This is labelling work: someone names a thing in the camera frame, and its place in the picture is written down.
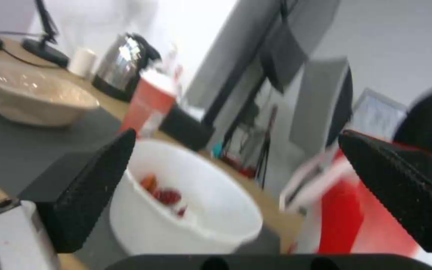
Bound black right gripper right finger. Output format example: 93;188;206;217
338;129;432;268

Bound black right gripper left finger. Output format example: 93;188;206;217
0;129;137;270

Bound red and white takeout bag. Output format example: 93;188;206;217
278;140;429;255

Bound white plastic takeout bowl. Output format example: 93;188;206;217
109;140;265;254

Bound flat black box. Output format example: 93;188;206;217
18;150;103;204

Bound black office chair back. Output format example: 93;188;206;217
392;89;432;154

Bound silver framed screen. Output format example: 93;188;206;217
350;87;409;142

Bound red food scraps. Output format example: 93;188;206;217
140;174;189;218

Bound grey table mat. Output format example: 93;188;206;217
0;84;281;270

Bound beige ceramic bowl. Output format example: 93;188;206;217
0;59;101;128

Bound red paper cup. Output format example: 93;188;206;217
119;70;178;139

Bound grey cabinet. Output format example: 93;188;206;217
290;57;354;147

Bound small black box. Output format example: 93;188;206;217
158;103;216;152

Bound stainless steel electric kettle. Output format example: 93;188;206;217
91;32;161;102

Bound white cylindrical cup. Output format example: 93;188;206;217
68;47;98;78

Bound dark tripod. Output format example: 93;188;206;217
255;106;279;188

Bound black desk lamp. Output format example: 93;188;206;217
20;0;71;68

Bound clear plastic bottle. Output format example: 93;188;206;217
162;41;185;95

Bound black hanging monitor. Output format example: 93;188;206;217
259;27;311;94

